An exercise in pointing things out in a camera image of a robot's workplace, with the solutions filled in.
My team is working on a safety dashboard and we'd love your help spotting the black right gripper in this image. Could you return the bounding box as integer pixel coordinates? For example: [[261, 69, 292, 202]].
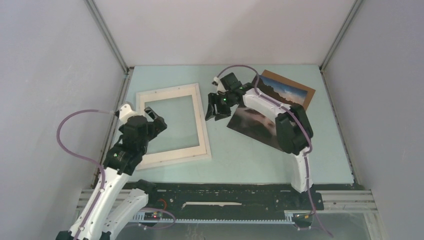
[[206, 92, 236, 121]]

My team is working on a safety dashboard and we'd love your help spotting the sunset landscape photo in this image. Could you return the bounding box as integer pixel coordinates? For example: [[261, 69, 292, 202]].
[[226, 74, 309, 152]]

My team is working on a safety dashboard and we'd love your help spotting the brown backing board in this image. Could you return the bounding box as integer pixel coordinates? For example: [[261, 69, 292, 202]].
[[257, 70, 316, 110]]

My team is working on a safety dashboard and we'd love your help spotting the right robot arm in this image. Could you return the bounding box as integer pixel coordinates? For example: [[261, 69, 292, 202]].
[[205, 73, 314, 209]]

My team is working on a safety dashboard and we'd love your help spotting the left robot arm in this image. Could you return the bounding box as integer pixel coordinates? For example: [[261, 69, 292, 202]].
[[56, 103, 168, 240]]

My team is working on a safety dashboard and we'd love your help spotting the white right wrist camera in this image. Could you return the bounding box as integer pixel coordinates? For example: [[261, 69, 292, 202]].
[[212, 76, 226, 93]]

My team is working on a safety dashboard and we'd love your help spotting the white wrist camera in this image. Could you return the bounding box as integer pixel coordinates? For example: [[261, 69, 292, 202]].
[[114, 102, 140, 124], [212, 76, 226, 93]]

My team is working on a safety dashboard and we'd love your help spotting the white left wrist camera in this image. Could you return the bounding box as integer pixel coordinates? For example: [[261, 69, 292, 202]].
[[114, 102, 140, 124]]

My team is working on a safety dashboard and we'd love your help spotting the white picture frame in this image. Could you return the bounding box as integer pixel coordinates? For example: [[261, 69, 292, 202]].
[[135, 82, 212, 171]]

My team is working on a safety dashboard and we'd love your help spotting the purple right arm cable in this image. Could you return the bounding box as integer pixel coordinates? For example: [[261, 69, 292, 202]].
[[216, 64, 334, 237]]

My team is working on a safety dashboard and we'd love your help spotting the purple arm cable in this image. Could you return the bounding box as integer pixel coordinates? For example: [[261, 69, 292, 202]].
[[56, 109, 178, 240], [216, 64, 334, 237]]

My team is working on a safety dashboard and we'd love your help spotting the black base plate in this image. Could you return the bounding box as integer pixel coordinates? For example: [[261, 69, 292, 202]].
[[147, 183, 324, 222]]

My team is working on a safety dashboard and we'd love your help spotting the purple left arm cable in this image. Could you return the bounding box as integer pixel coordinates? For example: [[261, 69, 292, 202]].
[[56, 109, 178, 240]]

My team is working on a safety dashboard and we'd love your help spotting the aluminium corner rail left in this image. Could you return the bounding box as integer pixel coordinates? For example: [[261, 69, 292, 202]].
[[84, 0, 130, 75]]

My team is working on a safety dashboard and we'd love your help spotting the aluminium corner rail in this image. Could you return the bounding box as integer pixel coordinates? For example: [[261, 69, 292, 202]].
[[319, 0, 365, 73], [84, 0, 130, 75]]

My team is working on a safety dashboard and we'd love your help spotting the aluminium corner rail right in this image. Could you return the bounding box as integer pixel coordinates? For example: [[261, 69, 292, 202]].
[[319, 0, 365, 73]]

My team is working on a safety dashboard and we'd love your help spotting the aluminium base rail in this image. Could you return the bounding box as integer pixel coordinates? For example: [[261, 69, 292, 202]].
[[67, 188, 388, 240]]

